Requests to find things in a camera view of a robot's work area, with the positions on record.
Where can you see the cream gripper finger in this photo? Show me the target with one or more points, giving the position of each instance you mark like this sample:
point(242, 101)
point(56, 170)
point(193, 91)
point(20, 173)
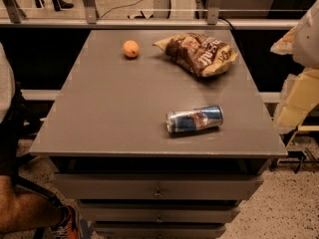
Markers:
point(284, 46)
point(298, 97)

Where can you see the brown chip bag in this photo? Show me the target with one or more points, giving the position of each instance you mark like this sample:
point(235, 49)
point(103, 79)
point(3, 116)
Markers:
point(202, 55)

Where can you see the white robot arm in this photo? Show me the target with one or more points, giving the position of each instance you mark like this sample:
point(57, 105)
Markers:
point(306, 42)

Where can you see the blue silver redbull can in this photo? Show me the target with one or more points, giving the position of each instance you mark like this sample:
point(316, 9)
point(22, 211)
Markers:
point(194, 120)

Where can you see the yellow metal stand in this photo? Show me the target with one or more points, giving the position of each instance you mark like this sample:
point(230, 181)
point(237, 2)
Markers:
point(302, 147)

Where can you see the grey drawer cabinet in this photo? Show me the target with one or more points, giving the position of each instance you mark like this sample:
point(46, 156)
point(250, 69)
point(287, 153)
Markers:
point(106, 139)

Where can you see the orange fruit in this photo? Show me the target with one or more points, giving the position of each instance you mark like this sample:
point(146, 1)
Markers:
point(131, 49)

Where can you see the orange sneaker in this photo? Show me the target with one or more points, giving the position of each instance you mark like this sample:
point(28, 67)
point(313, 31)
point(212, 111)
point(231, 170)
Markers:
point(68, 228)

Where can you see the seated person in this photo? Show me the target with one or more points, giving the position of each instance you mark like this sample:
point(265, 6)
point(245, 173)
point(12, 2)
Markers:
point(18, 211)

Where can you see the metal railing frame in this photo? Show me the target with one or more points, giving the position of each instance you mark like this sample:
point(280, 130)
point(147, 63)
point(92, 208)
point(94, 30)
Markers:
point(279, 14)

